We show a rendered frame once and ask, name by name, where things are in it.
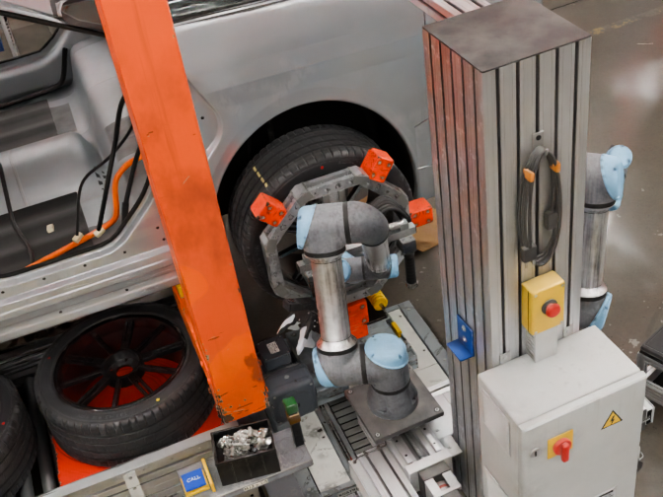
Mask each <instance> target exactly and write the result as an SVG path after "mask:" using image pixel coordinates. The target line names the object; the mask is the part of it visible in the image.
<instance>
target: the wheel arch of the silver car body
mask: <svg viewBox="0 0 663 497"><path fill-rule="evenodd" d="M271 119H272V126H273V132H274V138H275V139H276V138H279V137H280V136H282V135H284V134H285V135H286V134H287V133H288V132H291V131H294V130H296V129H299V128H301V129H302V128H303V127H306V126H307V127H309V126H311V125H315V126H316V125H318V124H320V125H322V124H328V125H330V124H335V125H342V126H346V127H350V128H353V129H355V130H358V131H360V132H362V133H363V134H365V135H367V136H368V137H369V138H371V139H372V140H373V141H374V142H375V143H376V144H377V145H378V146H379V147H380V148H381V149H382V150H383V151H385V152H387V153H388V154H389V155H390V157H391V158H392V159H393V160H394V164H395V165H396V166H397V167H398V169H399V170H400V171H401V172H402V173H403V175H404V176H405V178H406V180H407V182H408V184H409V187H410V189H411V192H412V197H413V200H415V199H418V198H419V174H418V167H417V164H416V160H415V157H414V155H413V152H412V150H411V148H410V146H409V144H408V142H407V140H406V138H405V136H404V135H403V133H402V132H401V131H400V130H399V128H398V127H397V126H396V125H395V124H394V123H393V122H392V121H391V120H390V119H389V118H387V117H386V116H385V115H383V114H382V113H381V112H379V111H378V110H376V109H374V108H372V107H370V106H367V105H365V104H362V103H359V102H356V101H351V100H345V99H318V100H312V101H307V102H303V103H300V104H298V105H295V106H291V107H288V108H286V109H284V110H282V111H280V112H279V113H277V114H275V115H273V116H272V117H270V118H269V119H267V120H266V121H265V122H263V123H262V124H261V125H259V126H258V127H257V128H256V129H255V130H254V131H253V132H252V133H251V134H250V135H249V136H248V137H247V138H246V139H245V140H244V141H243V142H242V143H241V145H240V146H239V147H238V148H237V150H236V151H235V152H234V154H233V155H232V157H231V158H230V160H229V162H228V163H227V165H226V167H225V169H224V171H223V173H222V175H221V178H220V179H219V182H218V185H217V188H216V191H215V192H216V196H217V200H218V204H219V208H220V212H221V216H223V215H226V214H228V209H229V202H230V198H231V194H232V191H233V189H234V186H235V183H236V182H237V179H238V177H239V176H240V174H241V173H242V171H243V169H244V168H245V167H246V166H247V164H248V162H249V157H248V139H249V137H250V136H251V135H252V138H251V159H253V157H254V156H255V155H256V154H257V153H259V151H260V150H261V149H262V148H264V147H266V145H267V144H269V138H268V131H267V125H266V123H267V122H268V121H269V120H271Z"/></svg>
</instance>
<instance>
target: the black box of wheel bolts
mask: <svg viewBox="0 0 663 497"><path fill-rule="evenodd" d="M210 436H211V443H212V450H213V456H214V462H215V466H216V467H217V470H218V473H219V477H220V480H221V483H222V486H226V485H230V484H233V483H237V482H241V481H245V480H249V479H253V478H257V477H261V476H264V475H268V474H272V473H276V472H279V471H281V469H280V465H279V460H278V456H277V451H276V447H275V443H274V439H273V434H272V430H271V425H270V421H269V418H265V419H262V420H258V421H254V422H250V423H247V424H243V425H239V426H235V427H231V428H227V429H223V430H219V431H215V432H211V433H210Z"/></svg>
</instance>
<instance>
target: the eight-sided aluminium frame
mask: <svg viewBox="0 0 663 497"><path fill-rule="evenodd" d="M358 184H360V185H362V186H364V187H366V188H368V189H370V190H372V191H374V192H376V193H378V194H380V195H388V196H390V197H392V198H393V199H394V200H395V201H396V202H397V203H398V204H399V205H400V206H401V207H402V208H403V209H404V210H405V212H406V213H407V214H408V215H409V206H408V205H409V202H408V197H407V195H406V194H405V193H404V192H403V190H402V189H401V188H399V187H397V186H396V185H393V184H391V183H389V182H387V181H384V182H378V181H375V180H372V179H370V178H369V176H368V175H367V174H366V173H365V171H364V170H363V169H362V168H359V167H357V166H353V167H347V169H344V170H340V171H337V172H334V173H331V174H328V175H325V176H322V177H317V178H314V179H311V180H308V181H305V182H301V183H299V184H296V185H295V186H294V187H293V189H291V190H290V193H289V194H288V196H287V197H286V199H285V200H284V202H283V203H282V204H283V205H284V207H285V209H286V210H287V214H286V215H285V216H284V218H283V219H282V221H281V222H280V224H279V225H278V227H273V226H271V225H269V224H268V225H267V226H266V228H265V229H264V230H263V231H262V233H261V235H260V236H259V238H260V244H261V247H262V252H263V256H264V261H265V265H266V269H267V274H268V278H269V279H268V280H269V283H270V286H271V288H272V290H273V292H274V293H275V295H277V296H280V297H281V298H285V299H293V298H306V297H311V295H312V291H311V290H308V289H306V288H303V287H301V286H298V285H296V284H293V283H290V282H288V281H285V280H283V275H282V271H281V266H280V261H279V256H278V252H277V247H276V246H277V244H278V243H279V241H280V240H281V239H282V237H283V236H284V234H285V233H286V231H287V230H288V229H289V227H290V226H291V224H292V223H293V221H294V220H295V219H296V217H297V216H298V212H299V209H300V208H301V207H303V206H305V204H306V203H307V202H308V201H311V200H314V199H317V198H320V197H322V196H323V195H326V194H332V193H335V192H337V191H338V190H341V189H347V188H350V187H353V186H355V185H358ZM389 250H390V253H394V254H396V255H397V256H398V264H400V263H401V262H402V260H403V259H404V255H403V253H402V252H401V251H400V249H399V248H398V247H397V246H396V244H395V243H394V242H392V244H391V245H390V246H389ZM387 280H388V279H376V280H365V281H361V282H359V283H355V284H350V283H349V284H346V285H345V292H346V300H347V304H348V303H351V302H354V301H357V300H359V299H362V298H365V297H368V296H370V295H371V296H372V295H374V294H376V293H378V292H379V291H380V290H381V289H382V288H383V286H384V284H385V283H386V282H387Z"/></svg>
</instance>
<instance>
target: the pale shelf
mask: <svg viewBox="0 0 663 497"><path fill-rule="evenodd" d="M273 439H274V443H275V447H276V451H277V456H278V460H279V465H280V469H281V471H279V472H276V473H272V474H268V475H264V476H261V477H257V478H253V479H249V480H245V481H241V482H237V483H233V484H230V485H226V486H222V483H221V480H220V477H219V473H218V470H217V467H216V466H215V462H214V457H213V458H211V459H208V460H205V462H206V465H207V468H208V470H209V473H210V476H211V478H212V481H213V484H214V487H215V490H216V491H215V492H213V491H212V488H211V486H210V483H209V480H208V477H207V475H206V472H205V469H204V466H203V463H202V461H201V462H199V463H196V464H194V465H191V466H188V467H186V468H183V469H181V470H178V471H177V475H178V478H179V481H180V484H181V487H182V490H183V493H184V488H183V485H182V482H181V478H182V477H181V475H183V474H186V473H188V472H191V471H193V470H196V469H198V468H201V470H203V471H204V474H205V476H206V479H207V482H208V485H209V487H210V488H209V489H207V490H205V491H202V492H200V493H197V494H195V495H192V496H189V497H235V496H238V495H240V494H243V493H245V492H248V491H250V490H253V489H255V488H258V487H260V486H263V485H265V484H267V483H269V482H272V481H274V480H277V479H279V478H282V477H284V476H287V475H289V474H292V473H294V472H297V471H299V470H302V469H304V468H307V467H309V466H312V465H313V464H314V463H313V459H312V457H311V455H310V453H309V451H308V449H307V447H306V445H305V446H303V447H300V448H298V449H296V447H295V445H294V443H293V436H292V432H291V428H287V429H284V430H282V431H279V432H277V433H274V434H273ZM184 497H186V496H185V493H184Z"/></svg>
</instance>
